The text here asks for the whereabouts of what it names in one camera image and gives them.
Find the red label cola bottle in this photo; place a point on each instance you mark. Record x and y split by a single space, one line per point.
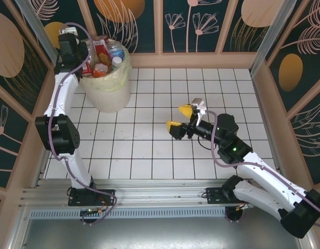
86 69

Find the red label tea bottle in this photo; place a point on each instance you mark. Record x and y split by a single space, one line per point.
101 50

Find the large orange juice bottle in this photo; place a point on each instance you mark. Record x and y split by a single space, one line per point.
100 70

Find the blue cap water bottle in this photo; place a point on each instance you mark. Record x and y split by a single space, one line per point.
118 54

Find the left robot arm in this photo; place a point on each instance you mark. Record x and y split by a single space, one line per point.
61 135

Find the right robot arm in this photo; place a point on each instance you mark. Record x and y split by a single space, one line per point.
299 218

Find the pale yellow bin liner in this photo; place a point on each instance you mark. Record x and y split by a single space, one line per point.
118 77

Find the white waste bin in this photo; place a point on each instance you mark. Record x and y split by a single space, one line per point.
108 98

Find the grey metal sheet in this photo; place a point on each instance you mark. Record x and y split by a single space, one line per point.
159 233

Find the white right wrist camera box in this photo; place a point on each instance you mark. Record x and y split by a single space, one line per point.
198 103

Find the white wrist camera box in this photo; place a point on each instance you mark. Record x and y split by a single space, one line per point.
70 31
198 103

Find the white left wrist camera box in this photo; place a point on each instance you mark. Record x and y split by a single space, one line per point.
70 31

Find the aluminium frame post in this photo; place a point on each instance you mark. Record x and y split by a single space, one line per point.
40 36
273 36

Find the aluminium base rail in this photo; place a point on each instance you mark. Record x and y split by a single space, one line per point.
159 192

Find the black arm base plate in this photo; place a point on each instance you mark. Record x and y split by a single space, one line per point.
214 194
108 194

